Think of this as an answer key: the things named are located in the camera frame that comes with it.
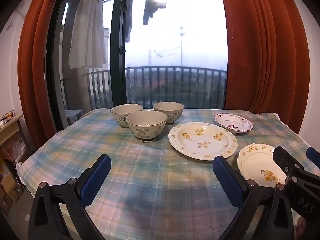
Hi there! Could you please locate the cream floral bowl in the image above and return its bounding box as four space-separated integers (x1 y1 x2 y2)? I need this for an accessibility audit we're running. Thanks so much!
110 104 143 128
125 110 167 142
152 102 185 125

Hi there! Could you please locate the dark sliding door frame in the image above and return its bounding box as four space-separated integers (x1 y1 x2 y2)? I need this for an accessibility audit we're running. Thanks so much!
46 0 130 135

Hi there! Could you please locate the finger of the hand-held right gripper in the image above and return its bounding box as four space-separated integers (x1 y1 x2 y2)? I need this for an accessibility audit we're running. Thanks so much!
273 147 304 178
306 147 320 164

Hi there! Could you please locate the clear plastic bag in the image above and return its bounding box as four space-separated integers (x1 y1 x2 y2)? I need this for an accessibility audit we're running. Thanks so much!
11 136 28 157

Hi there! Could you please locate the large yellow flower plate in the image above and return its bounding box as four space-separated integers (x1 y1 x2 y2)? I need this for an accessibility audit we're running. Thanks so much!
168 122 238 160

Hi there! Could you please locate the orange curtain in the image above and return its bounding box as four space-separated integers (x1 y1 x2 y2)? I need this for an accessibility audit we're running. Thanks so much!
219 0 310 135
17 0 66 150

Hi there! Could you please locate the white plastic stool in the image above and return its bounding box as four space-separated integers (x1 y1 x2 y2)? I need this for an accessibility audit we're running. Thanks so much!
65 109 83 128

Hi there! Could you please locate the plaid tablecloth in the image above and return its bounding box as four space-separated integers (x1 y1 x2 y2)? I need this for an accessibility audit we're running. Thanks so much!
19 108 310 240

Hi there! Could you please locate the dark hanging garment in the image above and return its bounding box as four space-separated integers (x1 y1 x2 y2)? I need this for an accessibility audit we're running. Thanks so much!
142 0 167 25

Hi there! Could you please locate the white hanging garment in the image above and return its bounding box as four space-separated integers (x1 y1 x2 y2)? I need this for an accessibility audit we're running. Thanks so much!
69 0 108 69

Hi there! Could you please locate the small yellow flower plate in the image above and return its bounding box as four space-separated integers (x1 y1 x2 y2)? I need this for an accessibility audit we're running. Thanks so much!
237 143 288 187

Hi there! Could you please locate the red trimmed white plate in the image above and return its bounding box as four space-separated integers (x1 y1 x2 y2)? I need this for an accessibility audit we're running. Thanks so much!
214 113 254 134

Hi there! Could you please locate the wooden shelf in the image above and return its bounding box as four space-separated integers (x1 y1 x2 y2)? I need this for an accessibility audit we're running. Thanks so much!
0 115 24 145

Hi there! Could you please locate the dark balcony railing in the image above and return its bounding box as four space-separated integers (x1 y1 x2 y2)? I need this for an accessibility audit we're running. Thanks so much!
60 66 227 110

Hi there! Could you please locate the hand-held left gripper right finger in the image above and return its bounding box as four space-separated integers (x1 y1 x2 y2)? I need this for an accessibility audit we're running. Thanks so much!
212 156 300 240

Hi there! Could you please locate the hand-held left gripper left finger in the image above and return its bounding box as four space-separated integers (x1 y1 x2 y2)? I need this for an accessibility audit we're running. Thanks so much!
28 154 112 240

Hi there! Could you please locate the street lamp pole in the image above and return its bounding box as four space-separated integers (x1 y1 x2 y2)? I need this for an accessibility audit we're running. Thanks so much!
178 26 185 65

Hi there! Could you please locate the cardboard box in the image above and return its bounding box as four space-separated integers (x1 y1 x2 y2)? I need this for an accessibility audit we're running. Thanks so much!
0 175 24 214

